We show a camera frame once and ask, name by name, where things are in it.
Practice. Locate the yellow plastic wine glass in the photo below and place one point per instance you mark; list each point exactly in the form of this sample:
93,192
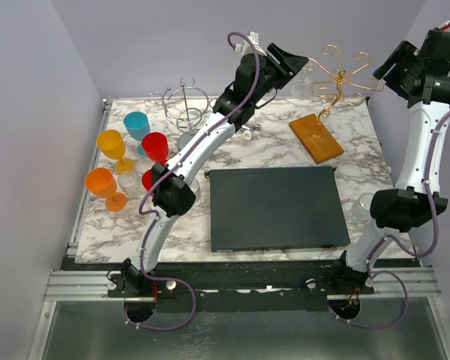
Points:
111,144

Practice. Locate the blue plastic wine glass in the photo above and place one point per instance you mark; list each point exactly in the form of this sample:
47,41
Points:
137,126

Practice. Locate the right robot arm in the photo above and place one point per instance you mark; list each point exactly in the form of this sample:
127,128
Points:
415,198

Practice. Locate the clear textured wine glass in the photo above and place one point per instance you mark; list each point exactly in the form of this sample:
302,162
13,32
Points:
130,183

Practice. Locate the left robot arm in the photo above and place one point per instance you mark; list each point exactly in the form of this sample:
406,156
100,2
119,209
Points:
256,75

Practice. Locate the dark grey flat box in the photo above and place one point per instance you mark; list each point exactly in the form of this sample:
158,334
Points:
260,209

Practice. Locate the clear ribbed wine glass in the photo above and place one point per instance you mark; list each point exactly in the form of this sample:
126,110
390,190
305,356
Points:
195,187

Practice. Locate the gold wire wooden-base rack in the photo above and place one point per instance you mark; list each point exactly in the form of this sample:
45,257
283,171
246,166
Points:
310,129

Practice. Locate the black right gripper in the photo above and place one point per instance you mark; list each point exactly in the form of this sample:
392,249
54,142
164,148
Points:
402,55

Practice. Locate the red plastic wine glass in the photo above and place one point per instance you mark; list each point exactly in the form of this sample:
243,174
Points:
147,180

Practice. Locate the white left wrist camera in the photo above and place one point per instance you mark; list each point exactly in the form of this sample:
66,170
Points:
245,48

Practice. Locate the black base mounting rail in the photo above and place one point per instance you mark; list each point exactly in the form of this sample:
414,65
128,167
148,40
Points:
179,287

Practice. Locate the aluminium extrusion rail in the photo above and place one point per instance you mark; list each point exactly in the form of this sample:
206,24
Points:
76,286

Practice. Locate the orange plastic wine glass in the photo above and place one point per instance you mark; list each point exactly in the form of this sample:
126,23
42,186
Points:
101,182

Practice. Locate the chrome wine glass rack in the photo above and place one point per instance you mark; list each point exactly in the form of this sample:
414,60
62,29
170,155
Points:
185,107

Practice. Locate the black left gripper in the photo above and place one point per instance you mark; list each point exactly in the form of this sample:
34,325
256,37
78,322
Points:
290,63

